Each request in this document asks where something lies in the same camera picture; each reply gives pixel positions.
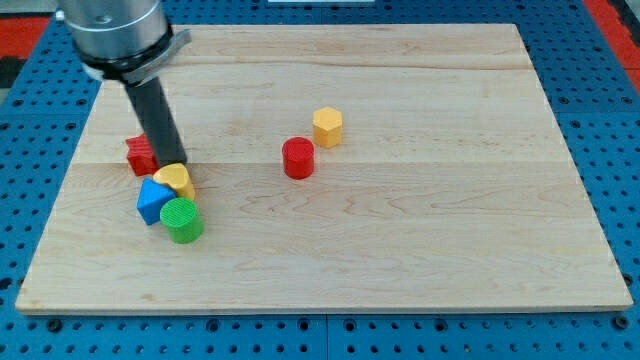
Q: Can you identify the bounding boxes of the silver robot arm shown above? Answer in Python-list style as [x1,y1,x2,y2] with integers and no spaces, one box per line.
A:
[58,0,191,86]

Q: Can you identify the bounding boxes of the light wooden board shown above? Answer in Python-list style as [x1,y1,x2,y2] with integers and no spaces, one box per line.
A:
[16,24,633,315]

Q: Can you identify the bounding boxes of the red cylinder block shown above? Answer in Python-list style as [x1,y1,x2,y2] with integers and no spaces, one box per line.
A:
[282,137,315,180]

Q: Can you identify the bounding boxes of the yellow hexagon block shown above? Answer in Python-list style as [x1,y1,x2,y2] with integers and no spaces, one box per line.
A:
[312,107,343,149]

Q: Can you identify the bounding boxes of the yellow heart block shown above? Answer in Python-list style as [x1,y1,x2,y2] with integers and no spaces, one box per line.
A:
[152,163,196,201]

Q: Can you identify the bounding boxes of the green cylinder block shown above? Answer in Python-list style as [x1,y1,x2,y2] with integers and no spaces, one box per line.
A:
[160,197,204,244]

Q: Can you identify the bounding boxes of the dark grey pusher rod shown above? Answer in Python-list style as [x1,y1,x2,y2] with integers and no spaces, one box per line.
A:
[125,78,187,167]

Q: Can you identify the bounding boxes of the blue triangular block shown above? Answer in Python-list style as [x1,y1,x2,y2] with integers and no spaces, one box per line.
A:
[136,178,176,225]

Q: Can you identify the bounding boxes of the red star block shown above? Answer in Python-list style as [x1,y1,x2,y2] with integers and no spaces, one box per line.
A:
[125,134,159,176]

